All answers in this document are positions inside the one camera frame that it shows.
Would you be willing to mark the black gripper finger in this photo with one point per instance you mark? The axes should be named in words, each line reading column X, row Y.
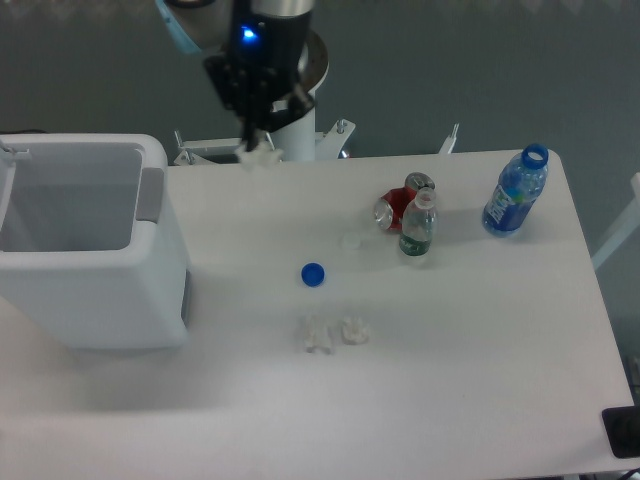
column 261, row 111
column 249, row 128

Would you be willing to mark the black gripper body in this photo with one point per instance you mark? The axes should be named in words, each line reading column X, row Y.
column 265, row 42

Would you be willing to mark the white paper ball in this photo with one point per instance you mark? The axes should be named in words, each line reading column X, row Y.
column 264, row 155

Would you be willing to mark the white trash bin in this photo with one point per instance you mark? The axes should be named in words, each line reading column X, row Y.
column 91, row 248

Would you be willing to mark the long crumpled paper ball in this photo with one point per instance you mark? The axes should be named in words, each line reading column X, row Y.
column 317, row 335

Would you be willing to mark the small crumpled paper ball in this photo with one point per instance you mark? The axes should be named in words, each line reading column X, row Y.
column 354, row 331

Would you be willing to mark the white bottle cap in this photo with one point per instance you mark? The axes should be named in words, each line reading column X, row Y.
column 351, row 241

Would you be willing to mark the crushed red soda can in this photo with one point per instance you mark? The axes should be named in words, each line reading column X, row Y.
column 389, row 209

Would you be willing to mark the blue bottle cap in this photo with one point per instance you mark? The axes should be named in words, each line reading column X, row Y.
column 312, row 274

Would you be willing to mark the clear green-label bottle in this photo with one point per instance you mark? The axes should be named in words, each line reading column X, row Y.
column 419, row 223

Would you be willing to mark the blue plastic bottle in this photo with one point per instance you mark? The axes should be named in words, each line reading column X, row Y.
column 519, row 185

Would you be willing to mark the black device at edge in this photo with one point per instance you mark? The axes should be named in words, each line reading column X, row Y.
column 622, row 429

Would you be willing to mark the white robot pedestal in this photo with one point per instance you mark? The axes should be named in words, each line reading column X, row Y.
column 297, row 140

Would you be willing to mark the white table frame bracket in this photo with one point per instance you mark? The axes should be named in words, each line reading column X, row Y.
column 329, row 146

